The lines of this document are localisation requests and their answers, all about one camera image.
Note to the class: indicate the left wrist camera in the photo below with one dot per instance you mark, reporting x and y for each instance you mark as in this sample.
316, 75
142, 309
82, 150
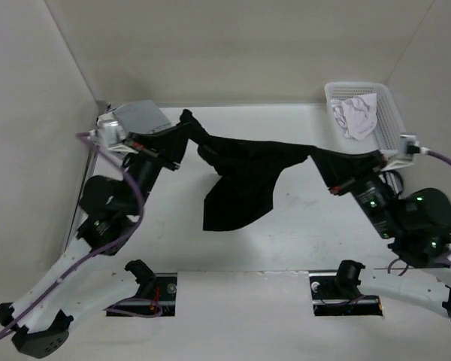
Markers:
111, 135

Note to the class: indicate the black tank top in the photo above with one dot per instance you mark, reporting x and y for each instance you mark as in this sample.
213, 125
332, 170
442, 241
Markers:
248, 170

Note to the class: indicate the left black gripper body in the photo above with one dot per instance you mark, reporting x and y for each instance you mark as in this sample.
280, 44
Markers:
146, 164

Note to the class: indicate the folded grey tank top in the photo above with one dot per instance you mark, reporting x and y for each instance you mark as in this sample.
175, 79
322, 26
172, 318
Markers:
142, 117

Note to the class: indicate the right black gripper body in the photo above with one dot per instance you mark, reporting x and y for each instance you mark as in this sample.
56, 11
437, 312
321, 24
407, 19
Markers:
376, 197

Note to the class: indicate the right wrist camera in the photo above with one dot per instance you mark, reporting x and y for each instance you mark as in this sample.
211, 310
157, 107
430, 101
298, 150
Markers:
405, 156

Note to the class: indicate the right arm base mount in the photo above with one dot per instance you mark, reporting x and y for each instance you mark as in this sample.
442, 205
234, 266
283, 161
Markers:
328, 301

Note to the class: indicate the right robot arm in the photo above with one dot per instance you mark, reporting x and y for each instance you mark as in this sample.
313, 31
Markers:
418, 229

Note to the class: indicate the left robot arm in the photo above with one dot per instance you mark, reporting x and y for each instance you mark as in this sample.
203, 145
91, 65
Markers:
41, 321

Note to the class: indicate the white plastic basket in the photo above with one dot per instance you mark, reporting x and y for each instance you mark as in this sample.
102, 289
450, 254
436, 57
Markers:
386, 134

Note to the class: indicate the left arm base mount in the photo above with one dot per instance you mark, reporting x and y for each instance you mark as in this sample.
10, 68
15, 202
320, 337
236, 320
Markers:
159, 302

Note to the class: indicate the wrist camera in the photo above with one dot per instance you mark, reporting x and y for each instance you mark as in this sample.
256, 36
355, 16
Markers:
111, 135
405, 156

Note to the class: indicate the white tank top in basket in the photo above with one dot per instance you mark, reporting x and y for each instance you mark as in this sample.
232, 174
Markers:
356, 116

